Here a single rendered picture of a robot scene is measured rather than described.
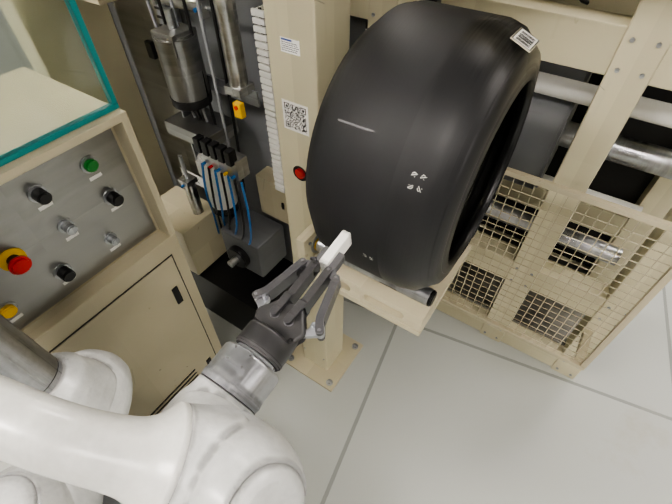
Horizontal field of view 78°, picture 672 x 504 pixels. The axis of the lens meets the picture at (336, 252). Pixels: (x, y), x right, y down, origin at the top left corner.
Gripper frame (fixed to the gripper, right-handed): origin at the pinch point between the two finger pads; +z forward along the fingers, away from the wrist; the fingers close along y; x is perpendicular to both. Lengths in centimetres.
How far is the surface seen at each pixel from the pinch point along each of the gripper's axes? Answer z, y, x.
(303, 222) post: 26, 32, 39
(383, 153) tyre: 16.3, 0.6, -7.2
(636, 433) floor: 58, -92, 135
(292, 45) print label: 33.1, 31.0, -10.1
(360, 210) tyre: 10.9, 2.1, 2.2
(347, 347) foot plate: 27, 25, 128
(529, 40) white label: 43.7, -11.6, -14.8
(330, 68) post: 37.3, 25.2, -4.3
